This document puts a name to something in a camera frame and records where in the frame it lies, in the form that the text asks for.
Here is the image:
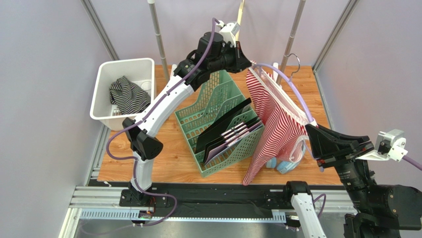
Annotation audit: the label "white plastic basket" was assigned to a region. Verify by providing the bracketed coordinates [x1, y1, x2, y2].
[90, 58, 157, 131]

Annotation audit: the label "black folder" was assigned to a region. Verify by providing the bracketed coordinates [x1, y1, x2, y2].
[194, 98, 264, 167]

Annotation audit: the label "blue headphones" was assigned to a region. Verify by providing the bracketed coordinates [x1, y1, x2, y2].
[265, 157, 299, 174]

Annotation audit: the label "purple plastic hanger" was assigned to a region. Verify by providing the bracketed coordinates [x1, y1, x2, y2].
[252, 53, 325, 172]

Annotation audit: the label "left rack pole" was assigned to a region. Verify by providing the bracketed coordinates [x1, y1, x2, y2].
[147, 0, 170, 82]

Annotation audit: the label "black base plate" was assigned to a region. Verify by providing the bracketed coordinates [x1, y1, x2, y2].
[118, 181, 311, 219]

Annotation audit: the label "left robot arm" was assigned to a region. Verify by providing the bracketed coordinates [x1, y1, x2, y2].
[123, 31, 252, 194]

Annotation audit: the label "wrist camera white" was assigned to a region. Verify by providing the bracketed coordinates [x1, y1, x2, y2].
[357, 129, 408, 162]
[216, 20, 240, 47]

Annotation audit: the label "red white striped tank top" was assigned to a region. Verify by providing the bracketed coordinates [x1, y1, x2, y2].
[242, 61, 319, 186]

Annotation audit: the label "pink booklets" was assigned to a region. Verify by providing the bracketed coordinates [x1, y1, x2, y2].
[203, 118, 264, 165]

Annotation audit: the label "black white striped tank top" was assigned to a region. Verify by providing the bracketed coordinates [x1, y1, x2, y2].
[109, 76, 151, 115]

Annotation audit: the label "green plastic file organizer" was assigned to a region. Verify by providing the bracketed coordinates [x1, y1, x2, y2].
[174, 70, 264, 178]

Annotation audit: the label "left white rack foot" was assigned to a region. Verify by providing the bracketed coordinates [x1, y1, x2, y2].
[168, 64, 177, 84]

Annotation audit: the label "cream wooden hanger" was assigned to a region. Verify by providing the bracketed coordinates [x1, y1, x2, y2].
[236, 0, 246, 25]

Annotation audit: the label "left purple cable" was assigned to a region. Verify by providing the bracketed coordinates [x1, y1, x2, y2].
[105, 17, 221, 229]

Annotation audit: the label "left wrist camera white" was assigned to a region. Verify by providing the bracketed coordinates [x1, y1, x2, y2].
[216, 20, 240, 47]

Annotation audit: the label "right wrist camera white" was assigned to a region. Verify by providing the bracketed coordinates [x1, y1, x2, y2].
[357, 129, 408, 162]

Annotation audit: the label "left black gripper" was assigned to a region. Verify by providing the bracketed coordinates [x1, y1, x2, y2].
[208, 41, 251, 73]

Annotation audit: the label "aluminium frame rail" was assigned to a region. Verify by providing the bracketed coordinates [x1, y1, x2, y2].
[58, 186, 377, 238]

